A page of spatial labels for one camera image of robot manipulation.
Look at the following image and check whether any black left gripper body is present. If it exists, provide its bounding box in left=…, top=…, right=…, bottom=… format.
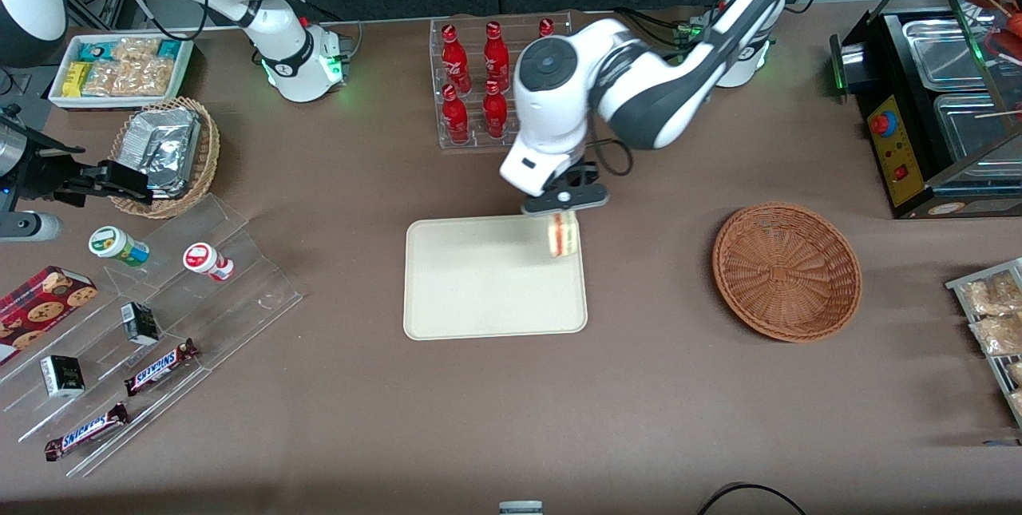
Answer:
left=546, top=163, right=600, bottom=195

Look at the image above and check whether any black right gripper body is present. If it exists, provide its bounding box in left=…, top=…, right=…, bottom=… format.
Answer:
left=0, top=125, right=87, bottom=207

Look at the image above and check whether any triangular sandwich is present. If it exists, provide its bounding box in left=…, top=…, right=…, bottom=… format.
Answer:
left=546, top=212, right=581, bottom=259

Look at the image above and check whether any white rectangular snack tray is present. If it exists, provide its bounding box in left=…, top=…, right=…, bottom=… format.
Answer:
left=47, top=32, right=196, bottom=111

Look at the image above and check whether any light wicker basket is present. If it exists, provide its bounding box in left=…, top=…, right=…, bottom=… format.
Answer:
left=108, top=96, right=221, bottom=220

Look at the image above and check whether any beige plastic tray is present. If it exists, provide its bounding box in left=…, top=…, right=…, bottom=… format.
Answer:
left=403, top=212, right=589, bottom=341

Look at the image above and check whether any round brown wicker basket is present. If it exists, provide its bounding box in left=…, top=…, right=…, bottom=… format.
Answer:
left=711, top=202, right=864, bottom=343

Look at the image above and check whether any grey tray of snack bags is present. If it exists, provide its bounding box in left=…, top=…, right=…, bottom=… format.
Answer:
left=945, top=257, right=1022, bottom=430

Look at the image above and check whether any silver foil packet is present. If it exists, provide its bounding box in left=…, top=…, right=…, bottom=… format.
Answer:
left=124, top=107, right=201, bottom=156
left=137, top=136, right=199, bottom=198

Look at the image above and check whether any green lid yogurt cup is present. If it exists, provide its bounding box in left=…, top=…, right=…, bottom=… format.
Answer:
left=88, top=225, right=151, bottom=269

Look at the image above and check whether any clear bag of nuts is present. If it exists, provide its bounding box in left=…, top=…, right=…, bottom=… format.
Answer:
left=82, top=58, right=175, bottom=98
left=110, top=37, right=162, bottom=63

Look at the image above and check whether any yellow snack packet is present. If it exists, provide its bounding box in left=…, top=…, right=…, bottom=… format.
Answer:
left=61, top=61, right=94, bottom=98

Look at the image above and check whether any clear acrylic bottle rack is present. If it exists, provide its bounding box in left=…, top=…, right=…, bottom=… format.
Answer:
left=430, top=10, right=574, bottom=150

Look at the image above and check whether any red lid yogurt cup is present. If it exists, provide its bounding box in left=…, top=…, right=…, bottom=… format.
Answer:
left=182, top=242, right=236, bottom=283

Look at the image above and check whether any red plaid cookie box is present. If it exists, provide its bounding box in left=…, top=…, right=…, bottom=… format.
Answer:
left=0, top=265, right=100, bottom=367

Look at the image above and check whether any small black carton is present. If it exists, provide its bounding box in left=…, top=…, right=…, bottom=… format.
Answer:
left=120, top=301, right=161, bottom=347
left=39, top=354, right=86, bottom=399

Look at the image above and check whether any clear acrylic stepped display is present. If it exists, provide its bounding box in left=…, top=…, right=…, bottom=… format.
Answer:
left=0, top=194, right=305, bottom=478

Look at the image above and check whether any snickers chocolate bar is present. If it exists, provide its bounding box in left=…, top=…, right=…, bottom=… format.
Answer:
left=123, top=337, right=200, bottom=398
left=43, top=402, right=131, bottom=462

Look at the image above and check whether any black glass food warmer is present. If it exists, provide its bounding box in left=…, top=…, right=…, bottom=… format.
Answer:
left=829, top=0, right=1022, bottom=220

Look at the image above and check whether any steel food pan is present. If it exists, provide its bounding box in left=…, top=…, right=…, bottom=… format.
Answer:
left=933, top=92, right=1022, bottom=166
left=901, top=18, right=991, bottom=93

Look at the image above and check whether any clear bag of brown snacks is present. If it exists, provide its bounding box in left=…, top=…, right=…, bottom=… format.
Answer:
left=961, top=271, right=1022, bottom=318
left=969, top=313, right=1022, bottom=358

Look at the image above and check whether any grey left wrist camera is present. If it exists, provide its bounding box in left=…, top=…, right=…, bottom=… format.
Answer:
left=521, top=185, right=610, bottom=218

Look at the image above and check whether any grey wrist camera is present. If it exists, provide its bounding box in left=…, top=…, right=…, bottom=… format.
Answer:
left=521, top=185, right=610, bottom=218
left=0, top=211, right=62, bottom=243

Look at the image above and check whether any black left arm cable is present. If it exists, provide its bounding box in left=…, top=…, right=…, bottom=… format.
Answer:
left=589, top=135, right=636, bottom=177

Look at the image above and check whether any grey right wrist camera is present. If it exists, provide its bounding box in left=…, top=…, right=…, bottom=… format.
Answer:
left=0, top=211, right=62, bottom=243

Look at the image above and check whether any black base cable bundle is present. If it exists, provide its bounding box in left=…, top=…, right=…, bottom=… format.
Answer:
left=613, top=7, right=697, bottom=51

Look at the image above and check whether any black cable loop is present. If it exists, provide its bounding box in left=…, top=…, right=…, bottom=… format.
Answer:
left=696, top=482, right=810, bottom=515

